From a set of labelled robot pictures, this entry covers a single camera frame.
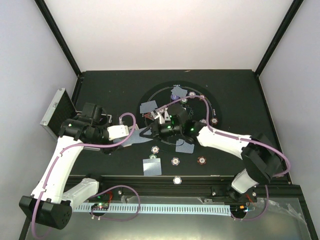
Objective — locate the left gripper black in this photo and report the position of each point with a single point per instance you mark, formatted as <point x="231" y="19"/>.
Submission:
<point x="107" y="150"/>

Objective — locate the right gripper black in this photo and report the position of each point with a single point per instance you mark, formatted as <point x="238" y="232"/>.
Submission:
<point x="156" y="130"/>

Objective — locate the round black poker mat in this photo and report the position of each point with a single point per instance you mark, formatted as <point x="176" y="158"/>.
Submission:
<point x="196" y="107"/>

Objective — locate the blue poker chip stack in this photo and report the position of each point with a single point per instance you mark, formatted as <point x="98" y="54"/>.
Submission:
<point x="175" y="161"/>

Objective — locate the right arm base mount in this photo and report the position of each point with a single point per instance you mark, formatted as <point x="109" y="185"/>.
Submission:
<point x="240" y="203"/>

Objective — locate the green poker chip stack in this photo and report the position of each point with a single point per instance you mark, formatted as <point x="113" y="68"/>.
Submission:
<point x="152" y="156"/>

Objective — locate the white chip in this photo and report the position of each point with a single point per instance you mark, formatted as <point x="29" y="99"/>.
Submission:
<point x="177" y="180"/>

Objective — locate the dealt blue card top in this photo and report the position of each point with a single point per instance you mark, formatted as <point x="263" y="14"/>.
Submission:
<point x="182" y="94"/>

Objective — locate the white slotted cable duct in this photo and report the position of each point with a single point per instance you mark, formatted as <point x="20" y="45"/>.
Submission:
<point x="149" y="208"/>

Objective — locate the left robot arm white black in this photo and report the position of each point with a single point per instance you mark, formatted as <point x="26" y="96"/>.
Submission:
<point x="49" y="204"/>

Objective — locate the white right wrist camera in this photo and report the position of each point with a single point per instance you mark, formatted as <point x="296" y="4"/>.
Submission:
<point x="157" y="116"/>

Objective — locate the blue playing card deck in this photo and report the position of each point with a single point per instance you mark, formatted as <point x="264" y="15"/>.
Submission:
<point x="135" y="138"/>

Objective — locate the red poker chip stack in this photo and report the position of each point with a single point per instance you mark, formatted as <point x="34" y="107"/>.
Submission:
<point x="201" y="160"/>

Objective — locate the aluminium poker chip case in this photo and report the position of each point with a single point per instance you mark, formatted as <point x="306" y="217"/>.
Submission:
<point x="62" y="117"/>

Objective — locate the dealt blue card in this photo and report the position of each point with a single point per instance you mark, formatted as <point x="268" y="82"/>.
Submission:
<point x="182" y="94"/>
<point x="143" y="109"/>
<point x="152" y="167"/>
<point x="185" y="148"/>

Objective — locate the red triangular dealer button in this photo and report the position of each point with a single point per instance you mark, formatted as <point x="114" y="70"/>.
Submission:
<point x="149" y="116"/>

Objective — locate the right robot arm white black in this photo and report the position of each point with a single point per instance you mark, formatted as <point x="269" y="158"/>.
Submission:
<point x="261" y="163"/>

